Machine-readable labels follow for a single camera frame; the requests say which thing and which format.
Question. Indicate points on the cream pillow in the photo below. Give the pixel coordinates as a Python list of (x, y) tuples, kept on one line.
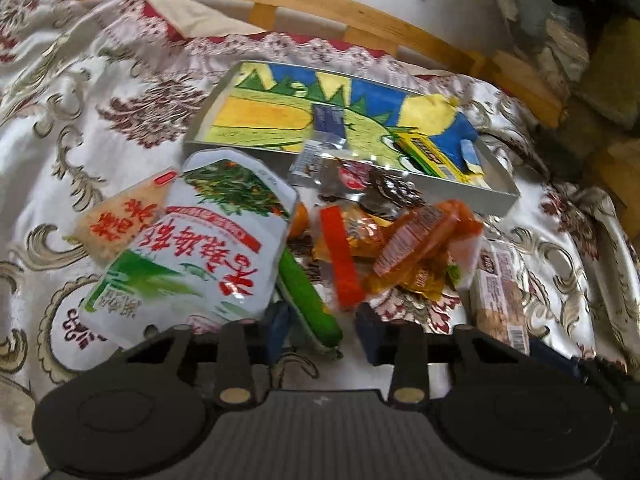
[(192, 19)]

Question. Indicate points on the orange mandarin fruit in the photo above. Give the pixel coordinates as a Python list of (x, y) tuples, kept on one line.
[(299, 223)]

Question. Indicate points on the navy blue long snack packet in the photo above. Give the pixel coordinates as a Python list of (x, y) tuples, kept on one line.
[(328, 125)]

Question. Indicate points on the yellow snack packet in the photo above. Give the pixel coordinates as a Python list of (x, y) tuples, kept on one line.
[(428, 157)]

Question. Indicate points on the grey tray with painted liner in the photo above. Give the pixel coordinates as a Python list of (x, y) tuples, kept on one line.
[(264, 109)]

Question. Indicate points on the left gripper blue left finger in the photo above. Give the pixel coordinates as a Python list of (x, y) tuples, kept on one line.
[(277, 322)]

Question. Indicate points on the orange spicy snack bag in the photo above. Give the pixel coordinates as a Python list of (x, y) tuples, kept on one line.
[(424, 249)]

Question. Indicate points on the white green pickle bag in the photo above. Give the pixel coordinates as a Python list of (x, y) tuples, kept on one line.
[(210, 259)]

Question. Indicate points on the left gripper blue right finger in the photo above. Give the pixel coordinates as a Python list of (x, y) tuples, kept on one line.
[(378, 338)]

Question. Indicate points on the hanging dark clothes pile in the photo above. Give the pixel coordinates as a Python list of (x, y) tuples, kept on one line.
[(555, 38)]

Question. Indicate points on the floral satin bed cover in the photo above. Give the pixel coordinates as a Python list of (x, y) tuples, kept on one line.
[(97, 97)]

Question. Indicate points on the rice cracker square packet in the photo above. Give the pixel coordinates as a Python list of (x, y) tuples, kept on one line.
[(109, 227)]

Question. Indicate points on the green stick snack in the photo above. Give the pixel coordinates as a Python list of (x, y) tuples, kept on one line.
[(317, 322)]

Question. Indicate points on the clear cracker snack packet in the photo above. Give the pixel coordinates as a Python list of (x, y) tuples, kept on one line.
[(496, 299)]

